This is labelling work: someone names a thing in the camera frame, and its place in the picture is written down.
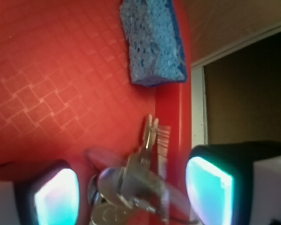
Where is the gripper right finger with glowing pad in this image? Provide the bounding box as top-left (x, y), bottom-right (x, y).
top-left (185, 141), bottom-right (281, 225)

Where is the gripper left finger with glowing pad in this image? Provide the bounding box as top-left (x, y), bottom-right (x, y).
top-left (0, 160), bottom-right (80, 225)

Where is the silver key bunch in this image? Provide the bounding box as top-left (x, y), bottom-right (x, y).
top-left (85, 115), bottom-right (199, 225)

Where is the red plastic tray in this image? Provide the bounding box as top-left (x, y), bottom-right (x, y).
top-left (0, 0), bottom-right (191, 225)

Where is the blue sponge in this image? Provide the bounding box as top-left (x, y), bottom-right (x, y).
top-left (119, 0), bottom-right (188, 87)

